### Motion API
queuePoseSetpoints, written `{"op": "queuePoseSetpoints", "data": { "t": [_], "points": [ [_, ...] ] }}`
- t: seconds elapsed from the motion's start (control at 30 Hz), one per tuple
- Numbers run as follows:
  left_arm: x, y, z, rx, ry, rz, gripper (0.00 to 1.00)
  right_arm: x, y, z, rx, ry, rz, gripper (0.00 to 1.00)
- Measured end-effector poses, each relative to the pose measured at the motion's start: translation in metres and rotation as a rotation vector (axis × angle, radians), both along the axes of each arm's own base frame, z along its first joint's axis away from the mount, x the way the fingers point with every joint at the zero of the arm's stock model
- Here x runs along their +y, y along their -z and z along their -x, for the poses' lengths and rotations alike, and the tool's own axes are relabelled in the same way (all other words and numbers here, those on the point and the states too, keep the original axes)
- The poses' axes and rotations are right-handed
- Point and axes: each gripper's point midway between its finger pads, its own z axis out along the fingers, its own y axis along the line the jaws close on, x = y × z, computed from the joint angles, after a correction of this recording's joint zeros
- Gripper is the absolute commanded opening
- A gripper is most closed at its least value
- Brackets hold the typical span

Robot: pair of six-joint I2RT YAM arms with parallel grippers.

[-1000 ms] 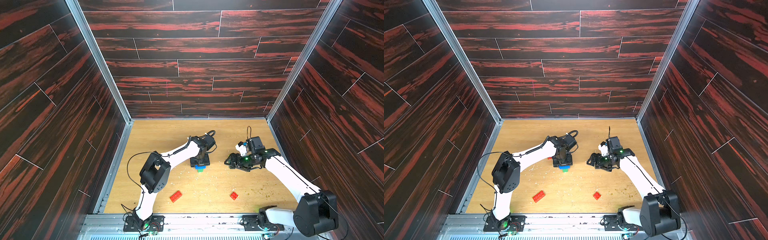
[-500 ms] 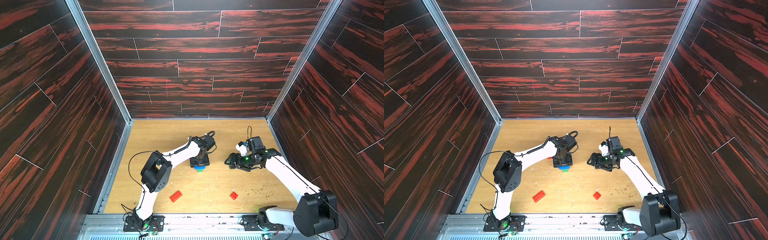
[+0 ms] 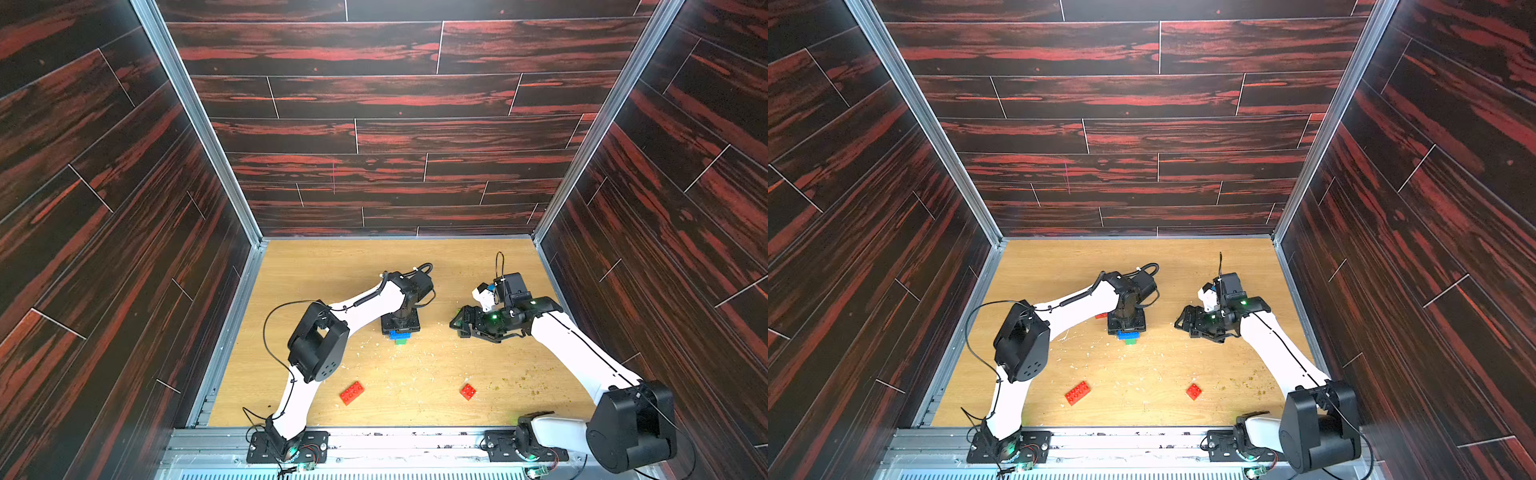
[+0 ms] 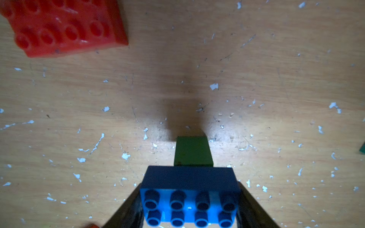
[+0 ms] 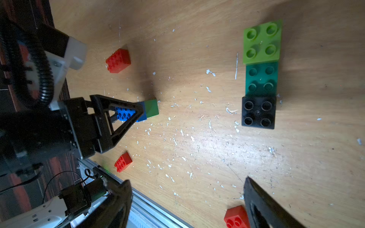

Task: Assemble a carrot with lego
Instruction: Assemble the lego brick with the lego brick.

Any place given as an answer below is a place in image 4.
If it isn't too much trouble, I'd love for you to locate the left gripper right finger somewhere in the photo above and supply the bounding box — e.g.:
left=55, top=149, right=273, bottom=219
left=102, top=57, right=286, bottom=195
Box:
left=236, top=182, right=279, bottom=228

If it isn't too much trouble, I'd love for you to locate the green small lego brick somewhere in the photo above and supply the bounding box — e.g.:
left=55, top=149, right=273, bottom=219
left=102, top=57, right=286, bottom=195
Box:
left=174, top=136, right=214, bottom=167

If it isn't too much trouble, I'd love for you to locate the dark green lego brick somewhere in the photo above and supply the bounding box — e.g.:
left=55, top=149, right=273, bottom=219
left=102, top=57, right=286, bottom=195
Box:
left=359, top=142, right=365, bottom=154

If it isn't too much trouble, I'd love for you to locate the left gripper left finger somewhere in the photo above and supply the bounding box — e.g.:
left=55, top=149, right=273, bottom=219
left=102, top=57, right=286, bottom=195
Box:
left=103, top=183, right=144, bottom=228

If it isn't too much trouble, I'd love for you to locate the blue lego brick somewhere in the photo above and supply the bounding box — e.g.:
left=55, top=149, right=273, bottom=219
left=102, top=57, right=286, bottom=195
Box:
left=140, top=166, right=240, bottom=228

